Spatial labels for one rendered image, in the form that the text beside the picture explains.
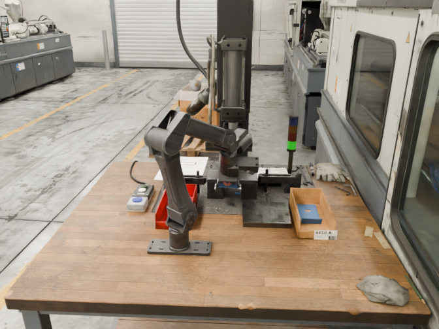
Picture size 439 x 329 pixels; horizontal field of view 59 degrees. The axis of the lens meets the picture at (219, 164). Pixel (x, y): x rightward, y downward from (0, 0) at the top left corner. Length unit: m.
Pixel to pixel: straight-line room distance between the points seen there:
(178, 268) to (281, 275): 0.30
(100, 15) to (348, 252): 10.63
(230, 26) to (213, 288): 0.90
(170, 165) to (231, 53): 0.51
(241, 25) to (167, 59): 9.52
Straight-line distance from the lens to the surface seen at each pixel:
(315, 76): 4.53
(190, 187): 1.57
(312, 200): 1.56
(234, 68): 1.42
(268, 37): 10.66
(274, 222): 1.39
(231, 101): 1.44
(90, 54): 11.71
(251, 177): 1.56
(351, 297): 1.16
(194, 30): 10.75
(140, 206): 1.50
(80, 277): 1.23
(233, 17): 1.49
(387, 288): 1.19
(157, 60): 11.04
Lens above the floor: 1.62
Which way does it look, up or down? 22 degrees down
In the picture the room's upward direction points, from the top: straight up
